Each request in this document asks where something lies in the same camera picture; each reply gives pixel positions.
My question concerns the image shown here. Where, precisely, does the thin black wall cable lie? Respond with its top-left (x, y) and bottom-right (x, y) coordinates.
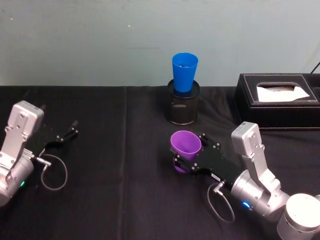
top-left (309, 60), bottom-right (320, 75)

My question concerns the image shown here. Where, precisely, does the gripper cable loop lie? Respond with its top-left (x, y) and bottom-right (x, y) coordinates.
top-left (207, 180), bottom-right (236, 224)
top-left (36, 153), bottom-right (69, 192)

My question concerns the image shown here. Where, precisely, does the white tissue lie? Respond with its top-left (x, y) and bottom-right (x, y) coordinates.
top-left (256, 83), bottom-right (311, 103)

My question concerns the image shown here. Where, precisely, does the blue plastic cup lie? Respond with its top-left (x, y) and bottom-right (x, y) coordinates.
top-left (171, 52), bottom-right (199, 94)

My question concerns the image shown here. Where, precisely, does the right gripper cable loop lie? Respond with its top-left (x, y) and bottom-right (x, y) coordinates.
top-left (207, 180), bottom-right (236, 224)

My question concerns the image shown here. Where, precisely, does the purple plastic cup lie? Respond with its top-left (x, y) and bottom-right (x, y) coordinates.
top-left (170, 130), bottom-right (203, 174)

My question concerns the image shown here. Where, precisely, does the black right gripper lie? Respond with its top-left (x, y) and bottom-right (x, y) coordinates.
top-left (169, 133), bottom-right (242, 187)

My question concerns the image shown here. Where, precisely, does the black table cloth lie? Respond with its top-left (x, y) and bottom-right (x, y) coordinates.
top-left (0, 85), bottom-right (320, 240)

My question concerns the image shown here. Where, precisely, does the black leather tissue box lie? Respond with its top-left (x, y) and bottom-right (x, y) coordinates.
top-left (233, 72), bottom-right (320, 132)

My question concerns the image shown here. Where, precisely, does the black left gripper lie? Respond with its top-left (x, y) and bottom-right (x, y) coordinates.
top-left (29, 104), bottom-right (80, 157)

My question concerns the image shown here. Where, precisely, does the left gripper cable loop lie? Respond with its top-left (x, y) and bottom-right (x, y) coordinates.
top-left (36, 153), bottom-right (69, 192)

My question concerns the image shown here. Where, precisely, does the black mesh pen holder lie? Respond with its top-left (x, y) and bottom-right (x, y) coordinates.
top-left (163, 78), bottom-right (201, 126)

